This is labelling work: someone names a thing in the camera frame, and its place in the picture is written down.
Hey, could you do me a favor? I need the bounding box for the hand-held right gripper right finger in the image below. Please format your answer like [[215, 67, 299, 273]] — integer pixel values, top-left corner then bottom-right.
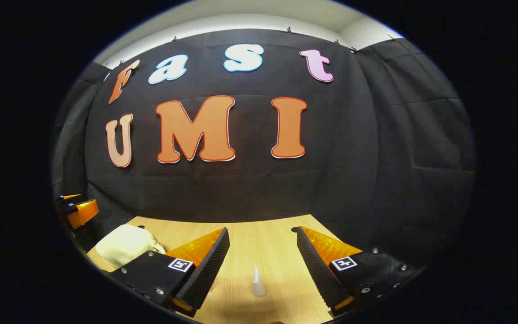
[[296, 226, 424, 318]]

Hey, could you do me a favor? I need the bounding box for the white squeeze tube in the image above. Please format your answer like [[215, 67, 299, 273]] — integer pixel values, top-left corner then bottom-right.
[[251, 265, 267, 297]]

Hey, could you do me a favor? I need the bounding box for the light yellow suitcase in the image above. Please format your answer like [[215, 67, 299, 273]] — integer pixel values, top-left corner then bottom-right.
[[96, 224, 166, 270]]

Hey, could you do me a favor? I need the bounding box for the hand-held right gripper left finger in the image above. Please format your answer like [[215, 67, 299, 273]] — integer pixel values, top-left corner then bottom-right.
[[107, 227, 231, 316]]

